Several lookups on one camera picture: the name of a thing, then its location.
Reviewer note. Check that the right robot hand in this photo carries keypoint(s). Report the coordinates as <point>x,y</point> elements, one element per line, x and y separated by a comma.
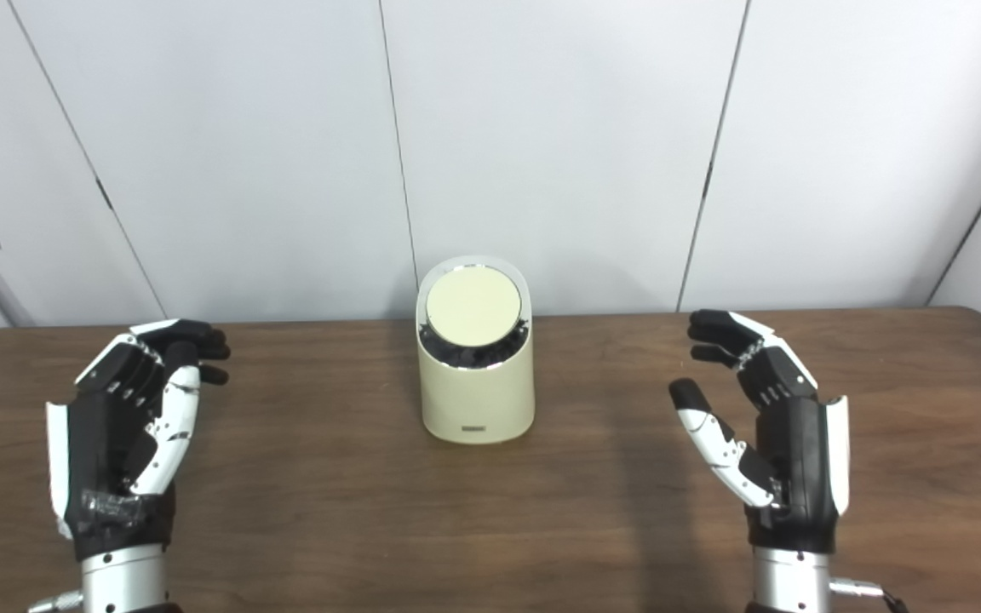
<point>797,460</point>

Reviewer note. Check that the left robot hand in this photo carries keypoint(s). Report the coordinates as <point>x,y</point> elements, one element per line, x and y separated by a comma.
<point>99,443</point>

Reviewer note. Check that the cream-colored bin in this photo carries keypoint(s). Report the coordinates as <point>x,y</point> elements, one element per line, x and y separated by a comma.
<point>478,396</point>

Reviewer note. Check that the black wall panel clip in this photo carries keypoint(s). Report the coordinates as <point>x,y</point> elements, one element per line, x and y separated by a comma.
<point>105,194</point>

